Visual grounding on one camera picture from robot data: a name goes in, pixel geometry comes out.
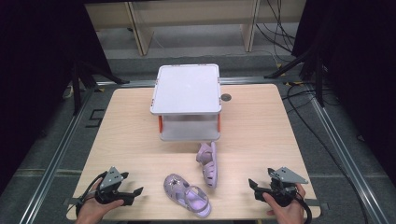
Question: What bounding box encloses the aluminium floor rail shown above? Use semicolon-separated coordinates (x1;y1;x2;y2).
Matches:
306;83;390;224
18;87;96;224

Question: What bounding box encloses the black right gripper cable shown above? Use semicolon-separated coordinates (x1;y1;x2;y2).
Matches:
292;189;313;224

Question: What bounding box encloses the white two-tier shoe rack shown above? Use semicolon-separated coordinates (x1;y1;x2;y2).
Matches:
149;63;223;143

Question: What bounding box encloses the black curtain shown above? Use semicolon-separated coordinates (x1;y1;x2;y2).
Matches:
292;0;396;178
0;0;113;194

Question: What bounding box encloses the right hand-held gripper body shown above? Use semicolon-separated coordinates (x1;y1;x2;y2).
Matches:
254;166;309;208

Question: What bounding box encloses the person's right hand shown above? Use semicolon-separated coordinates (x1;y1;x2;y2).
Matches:
262;182;307;224

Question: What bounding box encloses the bundle of black floor cables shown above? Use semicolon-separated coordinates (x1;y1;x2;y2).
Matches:
255;0;297;63

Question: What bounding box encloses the black metal stand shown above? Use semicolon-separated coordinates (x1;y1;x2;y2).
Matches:
70;59;131;117
263;45;325;108

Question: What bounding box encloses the beige wooden bench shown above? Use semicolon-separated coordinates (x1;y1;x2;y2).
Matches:
84;0;307;57

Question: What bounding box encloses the person's left hand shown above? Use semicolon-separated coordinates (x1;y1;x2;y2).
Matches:
75;181;125;224

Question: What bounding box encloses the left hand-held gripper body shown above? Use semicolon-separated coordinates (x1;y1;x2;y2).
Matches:
94;166;135;207

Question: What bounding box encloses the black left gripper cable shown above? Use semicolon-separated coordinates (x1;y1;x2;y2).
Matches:
65;173;108;218

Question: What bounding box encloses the long black floor cable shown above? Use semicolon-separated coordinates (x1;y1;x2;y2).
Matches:
280;83;372;224

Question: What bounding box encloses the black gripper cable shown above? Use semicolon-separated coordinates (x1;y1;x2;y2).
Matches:
65;173;108;218
292;189;313;224

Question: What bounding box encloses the purple child's sandal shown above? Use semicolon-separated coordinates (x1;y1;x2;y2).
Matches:
195;141;219;189
163;173;213;218

